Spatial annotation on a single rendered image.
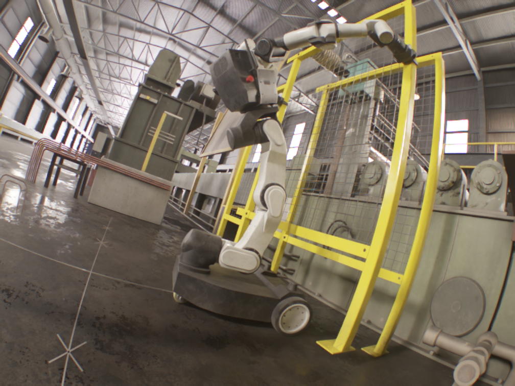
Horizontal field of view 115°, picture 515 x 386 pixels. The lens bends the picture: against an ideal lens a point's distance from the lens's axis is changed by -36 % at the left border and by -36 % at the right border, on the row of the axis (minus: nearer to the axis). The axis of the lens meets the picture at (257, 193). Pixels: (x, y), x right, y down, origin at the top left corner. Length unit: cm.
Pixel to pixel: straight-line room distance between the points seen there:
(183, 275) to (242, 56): 108
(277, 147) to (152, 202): 228
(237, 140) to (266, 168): 21
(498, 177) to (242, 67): 163
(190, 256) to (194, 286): 16
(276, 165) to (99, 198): 246
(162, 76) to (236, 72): 321
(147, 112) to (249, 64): 299
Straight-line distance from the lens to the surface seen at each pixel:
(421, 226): 139
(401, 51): 130
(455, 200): 187
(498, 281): 167
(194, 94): 451
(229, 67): 129
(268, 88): 134
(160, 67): 447
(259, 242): 130
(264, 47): 126
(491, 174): 182
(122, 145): 403
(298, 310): 125
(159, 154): 402
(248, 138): 128
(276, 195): 126
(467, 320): 165
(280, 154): 130
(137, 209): 330
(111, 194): 329
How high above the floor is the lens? 51
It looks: 5 degrees up
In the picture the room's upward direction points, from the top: 18 degrees clockwise
